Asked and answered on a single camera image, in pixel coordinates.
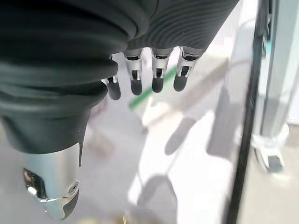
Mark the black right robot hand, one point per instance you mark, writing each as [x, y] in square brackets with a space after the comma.
[58, 58]

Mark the green white medicine box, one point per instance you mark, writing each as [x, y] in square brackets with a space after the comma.
[149, 93]

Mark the white blue medical cart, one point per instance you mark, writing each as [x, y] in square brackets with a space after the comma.
[278, 70]

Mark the grey cart caster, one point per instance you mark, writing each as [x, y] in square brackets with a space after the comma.
[272, 151]

